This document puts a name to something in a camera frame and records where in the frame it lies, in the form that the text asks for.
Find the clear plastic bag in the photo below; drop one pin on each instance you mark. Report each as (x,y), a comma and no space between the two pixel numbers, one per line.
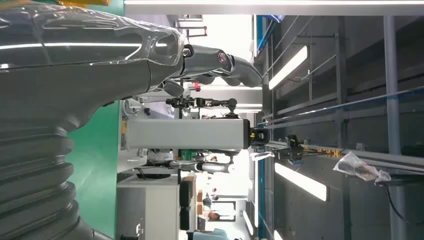
(357,167)

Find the white ceiling light panel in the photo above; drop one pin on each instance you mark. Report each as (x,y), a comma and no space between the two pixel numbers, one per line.
(288,68)
(299,182)

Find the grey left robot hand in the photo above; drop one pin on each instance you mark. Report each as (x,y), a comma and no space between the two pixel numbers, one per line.
(82,73)

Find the grey machine stand with column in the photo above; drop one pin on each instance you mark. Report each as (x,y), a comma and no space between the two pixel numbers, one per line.
(185,134)

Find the white cabinet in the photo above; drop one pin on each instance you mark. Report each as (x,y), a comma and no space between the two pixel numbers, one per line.
(149,212)

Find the person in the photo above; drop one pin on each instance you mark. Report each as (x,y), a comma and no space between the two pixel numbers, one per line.
(213,216)

